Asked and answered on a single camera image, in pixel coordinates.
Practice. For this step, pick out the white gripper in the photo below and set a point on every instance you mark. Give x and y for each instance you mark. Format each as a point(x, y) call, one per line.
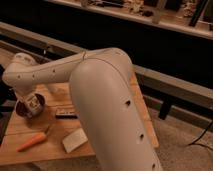
point(20, 106)

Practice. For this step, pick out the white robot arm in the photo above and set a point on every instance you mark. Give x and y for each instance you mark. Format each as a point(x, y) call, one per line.
point(99, 83)

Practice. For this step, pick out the dark purple ceramic bowl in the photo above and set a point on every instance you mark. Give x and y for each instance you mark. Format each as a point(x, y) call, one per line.
point(30, 106)

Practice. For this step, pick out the wooden table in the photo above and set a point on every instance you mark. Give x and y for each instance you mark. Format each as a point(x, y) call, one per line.
point(19, 130)

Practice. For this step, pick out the orange carrot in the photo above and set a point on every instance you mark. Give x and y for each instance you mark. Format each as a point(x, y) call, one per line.
point(36, 139)

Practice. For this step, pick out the black rectangular remote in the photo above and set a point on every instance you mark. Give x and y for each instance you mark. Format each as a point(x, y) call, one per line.
point(65, 113)

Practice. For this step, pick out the white sponge block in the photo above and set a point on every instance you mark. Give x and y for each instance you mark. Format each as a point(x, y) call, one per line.
point(74, 140)

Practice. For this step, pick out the background shelf with clutter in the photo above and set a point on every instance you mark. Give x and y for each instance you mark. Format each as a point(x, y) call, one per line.
point(138, 11)

